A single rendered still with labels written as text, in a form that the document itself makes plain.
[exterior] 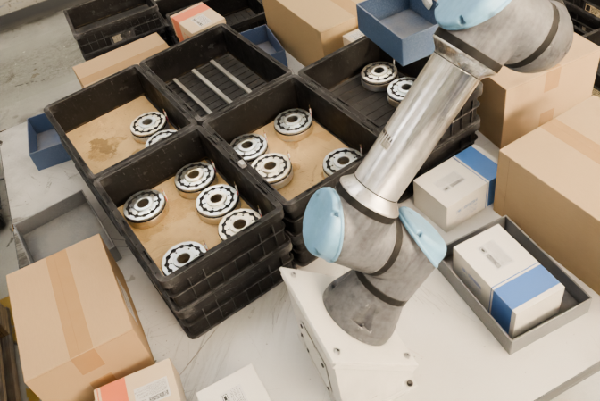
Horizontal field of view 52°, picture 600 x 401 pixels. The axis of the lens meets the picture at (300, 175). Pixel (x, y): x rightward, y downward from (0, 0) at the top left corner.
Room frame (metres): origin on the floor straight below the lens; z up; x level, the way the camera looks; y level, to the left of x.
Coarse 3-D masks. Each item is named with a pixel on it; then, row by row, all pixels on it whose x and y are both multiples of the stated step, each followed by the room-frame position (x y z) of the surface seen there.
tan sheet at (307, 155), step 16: (272, 128) 1.30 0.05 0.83; (320, 128) 1.26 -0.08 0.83; (272, 144) 1.23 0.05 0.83; (288, 144) 1.22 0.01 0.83; (304, 144) 1.21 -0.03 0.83; (320, 144) 1.20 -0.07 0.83; (336, 144) 1.18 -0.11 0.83; (304, 160) 1.15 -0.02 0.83; (320, 160) 1.13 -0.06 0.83; (304, 176) 1.09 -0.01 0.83; (320, 176) 1.08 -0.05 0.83; (288, 192) 1.05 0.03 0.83
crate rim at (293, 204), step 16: (288, 80) 1.36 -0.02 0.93; (304, 80) 1.34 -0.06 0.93; (256, 96) 1.32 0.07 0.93; (320, 96) 1.26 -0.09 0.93; (224, 112) 1.28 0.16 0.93; (208, 128) 1.23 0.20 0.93; (368, 128) 1.10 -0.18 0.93; (224, 144) 1.15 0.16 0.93; (256, 176) 1.02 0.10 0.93; (336, 176) 0.96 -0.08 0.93; (272, 192) 0.95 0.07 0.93; (304, 192) 0.93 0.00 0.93; (288, 208) 0.91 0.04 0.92
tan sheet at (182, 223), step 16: (176, 192) 1.13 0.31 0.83; (176, 208) 1.07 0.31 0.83; (192, 208) 1.06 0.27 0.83; (240, 208) 1.03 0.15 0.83; (160, 224) 1.03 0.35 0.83; (176, 224) 1.02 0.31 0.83; (192, 224) 1.01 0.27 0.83; (208, 224) 1.00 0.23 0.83; (144, 240) 0.99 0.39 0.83; (160, 240) 0.98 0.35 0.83; (176, 240) 0.97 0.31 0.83; (192, 240) 0.96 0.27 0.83; (208, 240) 0.95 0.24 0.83; (160, 256) 0.93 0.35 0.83
